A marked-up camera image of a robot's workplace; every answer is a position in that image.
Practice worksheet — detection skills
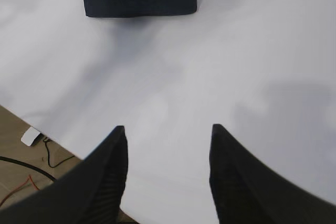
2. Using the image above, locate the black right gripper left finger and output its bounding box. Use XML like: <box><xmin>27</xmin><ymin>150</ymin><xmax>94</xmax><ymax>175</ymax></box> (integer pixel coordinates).
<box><xmin>1</xmin><ymin>126</ymin><xmax>129</xmax><ymax>224</ymax></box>

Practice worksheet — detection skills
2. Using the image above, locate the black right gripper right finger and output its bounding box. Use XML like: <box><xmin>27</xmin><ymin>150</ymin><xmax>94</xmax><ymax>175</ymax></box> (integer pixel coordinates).
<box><xmin>209</xmin><ymin>124</ymin><xmax>335</xmax><ymax>223</ymax></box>

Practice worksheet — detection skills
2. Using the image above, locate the white power adapter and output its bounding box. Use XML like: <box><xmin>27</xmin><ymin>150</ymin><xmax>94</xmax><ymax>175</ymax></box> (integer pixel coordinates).
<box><xmin>20</xmin><ymin>127</ymin><xmax>41</xmax><ymax>146</ymax></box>

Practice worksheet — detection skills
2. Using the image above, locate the orange floor wire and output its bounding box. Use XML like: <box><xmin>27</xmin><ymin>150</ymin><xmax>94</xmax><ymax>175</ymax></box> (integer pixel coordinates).
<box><xmin>0</xmin><ymin>175</ymin><xmax>39</xmax><ymax>206</ymax></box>

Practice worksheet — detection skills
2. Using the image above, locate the thick black floor cable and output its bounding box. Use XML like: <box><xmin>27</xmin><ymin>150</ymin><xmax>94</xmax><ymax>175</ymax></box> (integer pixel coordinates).
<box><xmin>0</xmin><ymin>156</ymin><xmax>57</xmax><ymax>182</ymax></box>

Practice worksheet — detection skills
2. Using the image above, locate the thin black floor cable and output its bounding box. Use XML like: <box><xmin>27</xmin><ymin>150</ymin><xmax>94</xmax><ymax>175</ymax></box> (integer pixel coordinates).
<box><xmin>43</xmin><ymin>137</ymin><xmax>76</xmax><ymax>168</ymax></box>

